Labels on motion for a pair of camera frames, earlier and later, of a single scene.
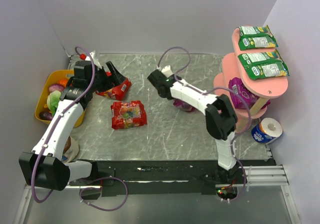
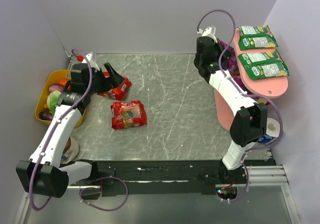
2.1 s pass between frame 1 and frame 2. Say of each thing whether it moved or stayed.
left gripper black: stayed
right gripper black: moved
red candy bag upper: stayed
